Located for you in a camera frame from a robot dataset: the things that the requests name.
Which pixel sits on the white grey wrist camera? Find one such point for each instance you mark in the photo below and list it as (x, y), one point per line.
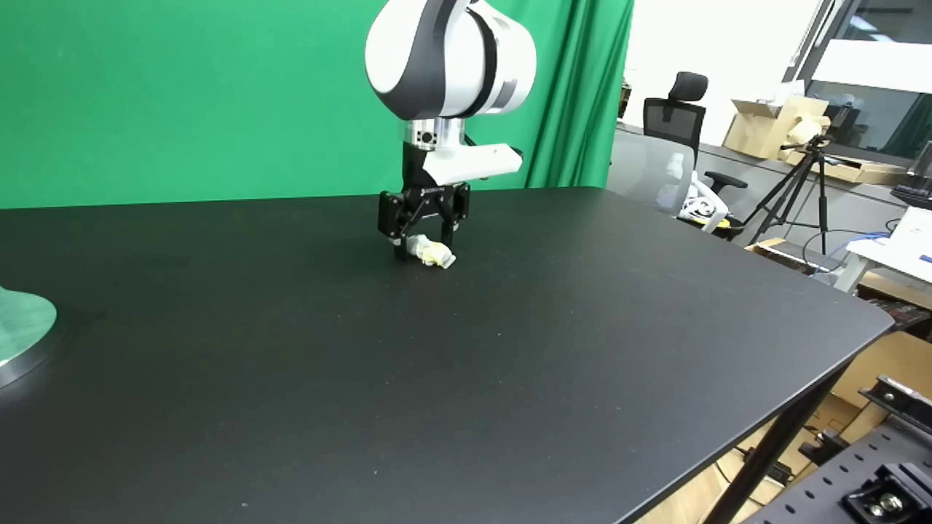
(475, 163)

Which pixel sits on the open cardboard box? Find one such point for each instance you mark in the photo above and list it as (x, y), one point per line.
(773, 126)

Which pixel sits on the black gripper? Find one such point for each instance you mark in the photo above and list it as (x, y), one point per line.
(422, 193)

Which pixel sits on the black perforated optical breadboard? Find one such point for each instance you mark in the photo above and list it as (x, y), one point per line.
(824, 490)

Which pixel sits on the white patterned bag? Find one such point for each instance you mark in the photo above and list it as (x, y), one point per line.
(699, 205)

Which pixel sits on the white toy rabbit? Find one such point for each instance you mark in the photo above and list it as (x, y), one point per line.
(435, 254)

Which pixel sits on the green plate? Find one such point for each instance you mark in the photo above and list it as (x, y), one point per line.
(19, 324)

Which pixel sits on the black metal rail bracket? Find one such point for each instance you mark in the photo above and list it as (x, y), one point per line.
(897, 397)

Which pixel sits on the white side table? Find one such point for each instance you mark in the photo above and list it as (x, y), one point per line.
(897, 248)

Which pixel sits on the black clamp with silver bolt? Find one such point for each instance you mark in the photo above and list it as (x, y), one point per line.
(882, 497)

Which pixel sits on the black table leg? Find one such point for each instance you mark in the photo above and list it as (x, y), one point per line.
(766, 457)

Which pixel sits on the white black Franka robot arm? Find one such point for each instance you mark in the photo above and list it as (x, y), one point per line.
(445, 59)

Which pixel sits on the black camera tripod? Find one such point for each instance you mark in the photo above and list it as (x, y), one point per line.
(802, 190)

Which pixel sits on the black office chair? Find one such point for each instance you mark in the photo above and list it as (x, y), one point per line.
(680, 112)

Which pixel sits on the green fabric backdrop curtain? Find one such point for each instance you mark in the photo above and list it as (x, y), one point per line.
(194, 98)

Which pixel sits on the grey chair back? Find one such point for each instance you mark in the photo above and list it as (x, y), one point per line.
(651, 170)

